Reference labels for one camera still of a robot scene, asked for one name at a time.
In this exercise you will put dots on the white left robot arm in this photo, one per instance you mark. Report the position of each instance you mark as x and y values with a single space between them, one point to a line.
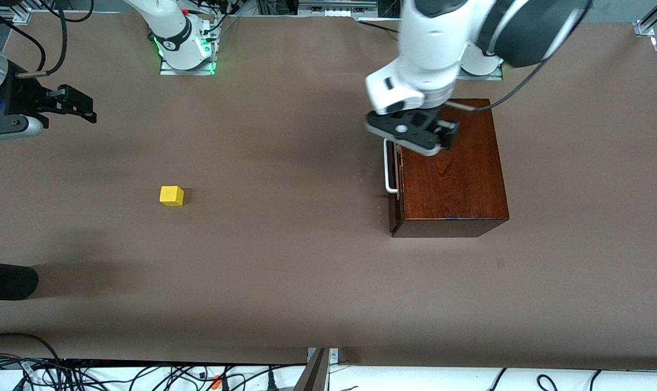
431 43

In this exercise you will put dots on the wooden drawer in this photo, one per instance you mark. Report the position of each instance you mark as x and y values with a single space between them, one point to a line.
393 209

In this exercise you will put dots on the brown table cover sheet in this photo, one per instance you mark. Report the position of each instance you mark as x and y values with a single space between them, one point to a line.
252 244

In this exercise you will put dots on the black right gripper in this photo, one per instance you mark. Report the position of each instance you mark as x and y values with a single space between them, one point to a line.
20 95

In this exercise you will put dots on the aluminium frame profile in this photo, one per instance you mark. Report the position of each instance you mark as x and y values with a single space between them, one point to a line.
651 21
13 13

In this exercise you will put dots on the dark slanted bar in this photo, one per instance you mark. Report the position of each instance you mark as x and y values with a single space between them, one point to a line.
312 377

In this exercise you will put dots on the black cylinder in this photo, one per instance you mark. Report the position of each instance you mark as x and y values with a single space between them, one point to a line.
8 279

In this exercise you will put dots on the yellow block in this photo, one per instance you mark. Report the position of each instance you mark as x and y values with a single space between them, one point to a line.
171 196

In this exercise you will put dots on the silver corner bracket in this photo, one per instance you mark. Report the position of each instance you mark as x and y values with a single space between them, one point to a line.
334 355

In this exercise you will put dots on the orange connector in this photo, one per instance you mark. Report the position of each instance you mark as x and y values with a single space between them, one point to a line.
217 383

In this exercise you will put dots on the dark brown wooden cabinet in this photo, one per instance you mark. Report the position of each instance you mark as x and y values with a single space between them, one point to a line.
459 184

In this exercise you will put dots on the white power strip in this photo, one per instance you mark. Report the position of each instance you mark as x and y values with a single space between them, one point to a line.
336 8

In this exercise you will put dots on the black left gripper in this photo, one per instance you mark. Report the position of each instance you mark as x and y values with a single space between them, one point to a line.
436 118

